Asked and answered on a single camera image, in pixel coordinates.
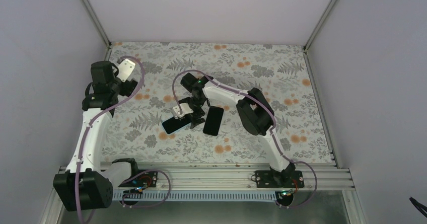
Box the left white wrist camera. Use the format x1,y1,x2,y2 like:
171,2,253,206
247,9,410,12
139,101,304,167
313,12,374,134
117,58,136,82

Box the black smartphone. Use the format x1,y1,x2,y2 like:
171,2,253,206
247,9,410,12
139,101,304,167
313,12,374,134
203,106,224,136

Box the floral patterned table mat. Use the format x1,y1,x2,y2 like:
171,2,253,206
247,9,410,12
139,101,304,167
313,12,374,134
101,42,332,164

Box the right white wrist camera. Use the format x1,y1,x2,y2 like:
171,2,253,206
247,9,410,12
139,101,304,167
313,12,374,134
172,103,194,119

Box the black phone light-blue case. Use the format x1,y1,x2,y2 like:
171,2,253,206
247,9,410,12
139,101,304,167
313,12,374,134
162,116,191,135

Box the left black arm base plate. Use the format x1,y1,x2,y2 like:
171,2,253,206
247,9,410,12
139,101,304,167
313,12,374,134
118,170,158,188

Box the aluminium rail frame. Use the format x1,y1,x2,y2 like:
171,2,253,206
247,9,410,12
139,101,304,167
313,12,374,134
40,157,366,224

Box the black object at corner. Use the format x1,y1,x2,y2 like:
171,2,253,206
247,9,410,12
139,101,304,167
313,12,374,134
409,197,427,217

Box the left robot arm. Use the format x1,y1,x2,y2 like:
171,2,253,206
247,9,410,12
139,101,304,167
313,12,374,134
53,59,141,211

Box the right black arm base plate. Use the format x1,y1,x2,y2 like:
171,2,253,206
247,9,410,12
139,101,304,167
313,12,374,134
251,170,305,188

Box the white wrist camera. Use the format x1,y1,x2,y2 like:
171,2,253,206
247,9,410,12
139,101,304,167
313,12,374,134
117,58,136,82
172,103,194,119

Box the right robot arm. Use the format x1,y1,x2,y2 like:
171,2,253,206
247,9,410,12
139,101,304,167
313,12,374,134
173,70,296,187

